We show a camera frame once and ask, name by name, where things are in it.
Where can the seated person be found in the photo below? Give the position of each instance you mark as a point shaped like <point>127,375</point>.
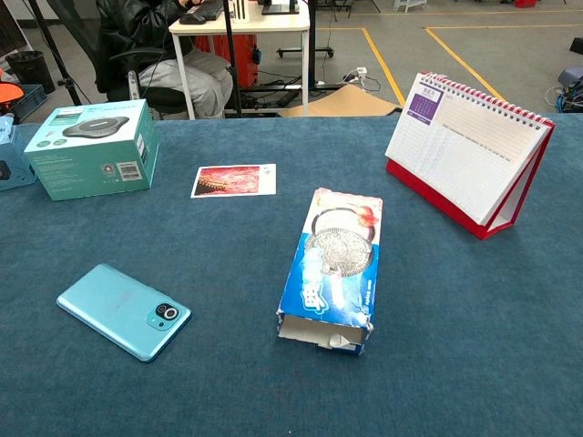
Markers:
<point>136,32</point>

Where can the teal speakerphone carton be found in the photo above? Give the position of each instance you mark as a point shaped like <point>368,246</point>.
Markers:
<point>91,155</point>

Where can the black office chair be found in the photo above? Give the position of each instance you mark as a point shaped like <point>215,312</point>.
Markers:
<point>166,98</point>

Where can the black tripod stand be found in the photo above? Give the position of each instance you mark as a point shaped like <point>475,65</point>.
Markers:
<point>233,68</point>

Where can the black rolling stand base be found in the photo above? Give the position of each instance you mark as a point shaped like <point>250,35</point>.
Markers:
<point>314,51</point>

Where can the blue cookie box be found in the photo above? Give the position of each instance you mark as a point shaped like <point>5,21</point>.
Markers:
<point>334,268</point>

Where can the red spiral desk calendar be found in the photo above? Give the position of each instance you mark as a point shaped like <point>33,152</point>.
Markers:
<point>464,155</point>

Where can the smartphone black screen teal back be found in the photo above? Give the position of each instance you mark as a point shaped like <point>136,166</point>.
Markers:
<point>120,311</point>

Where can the orange round object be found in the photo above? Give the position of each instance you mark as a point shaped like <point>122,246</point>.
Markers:
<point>10,92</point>

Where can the black waste bin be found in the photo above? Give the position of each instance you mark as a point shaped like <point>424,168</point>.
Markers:
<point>31,70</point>

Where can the flattened brown cardboard sheet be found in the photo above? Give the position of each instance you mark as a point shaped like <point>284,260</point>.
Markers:
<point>346,102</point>

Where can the small blue speaker box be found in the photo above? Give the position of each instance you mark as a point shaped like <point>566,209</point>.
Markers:
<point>13,159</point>

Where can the white metal-frame desk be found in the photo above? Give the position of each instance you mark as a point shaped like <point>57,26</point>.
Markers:
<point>273,23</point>

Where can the black keyboard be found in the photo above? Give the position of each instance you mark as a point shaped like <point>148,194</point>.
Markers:
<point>202,13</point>

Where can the blue felt table mat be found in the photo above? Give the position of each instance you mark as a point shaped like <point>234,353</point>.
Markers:
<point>228,391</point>

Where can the red case under desk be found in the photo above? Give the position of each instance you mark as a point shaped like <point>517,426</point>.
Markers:
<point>243,59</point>

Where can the red photo postcard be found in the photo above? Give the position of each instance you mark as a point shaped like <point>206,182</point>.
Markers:
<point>234,180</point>

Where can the blue plastic crate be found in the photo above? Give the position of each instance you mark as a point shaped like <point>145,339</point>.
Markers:
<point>29,102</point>

